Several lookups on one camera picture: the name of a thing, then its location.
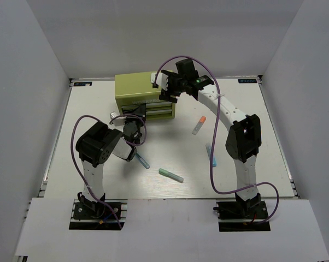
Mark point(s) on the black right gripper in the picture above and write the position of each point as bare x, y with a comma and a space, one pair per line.
165, 95

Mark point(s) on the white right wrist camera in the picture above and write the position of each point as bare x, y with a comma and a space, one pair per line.
159, 80

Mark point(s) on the orange capped highlighter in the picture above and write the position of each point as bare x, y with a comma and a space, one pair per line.
199, 125

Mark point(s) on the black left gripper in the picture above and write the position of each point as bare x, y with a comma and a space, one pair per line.
140, 110

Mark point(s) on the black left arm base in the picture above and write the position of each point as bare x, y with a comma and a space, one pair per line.
90, 215

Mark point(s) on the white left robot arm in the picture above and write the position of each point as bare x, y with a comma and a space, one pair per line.
99, 142

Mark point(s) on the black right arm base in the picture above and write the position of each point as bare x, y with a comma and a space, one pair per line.
242, 216

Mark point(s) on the green capped highlighter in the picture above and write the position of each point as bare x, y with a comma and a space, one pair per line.
171, 175

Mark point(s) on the blue capped highlighter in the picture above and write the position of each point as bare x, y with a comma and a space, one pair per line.
209, 150

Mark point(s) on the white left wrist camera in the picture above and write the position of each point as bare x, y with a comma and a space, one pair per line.
116, 120

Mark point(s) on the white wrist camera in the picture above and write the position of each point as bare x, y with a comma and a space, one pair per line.
116, 120
159, 80

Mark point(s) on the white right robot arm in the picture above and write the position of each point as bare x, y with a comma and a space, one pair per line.
244, 131

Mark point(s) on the green metal drawer chest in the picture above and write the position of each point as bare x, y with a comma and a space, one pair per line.
136, 89

